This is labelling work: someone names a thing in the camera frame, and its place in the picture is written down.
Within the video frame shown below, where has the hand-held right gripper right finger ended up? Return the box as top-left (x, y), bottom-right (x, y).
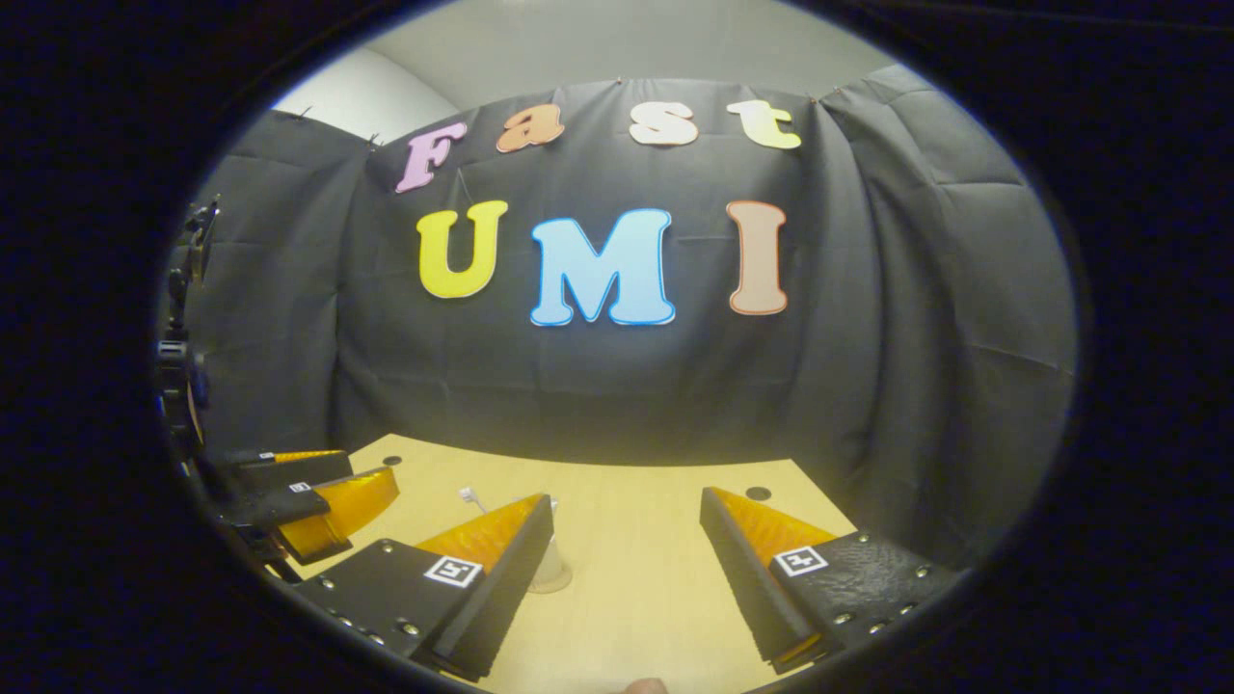
top-left (701, 487), bottom-right (965, 674)

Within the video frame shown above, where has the grey cup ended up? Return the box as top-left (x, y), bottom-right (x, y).
top-left (525, 494), bottom-right (574, 595)

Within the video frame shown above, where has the black backdrop cloth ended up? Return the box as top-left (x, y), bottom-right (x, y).
top-left (188, 63), bottom-right (1079, 570)

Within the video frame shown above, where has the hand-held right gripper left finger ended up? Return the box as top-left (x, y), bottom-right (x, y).
top-left (294, 494), bottom-right (555, 681)

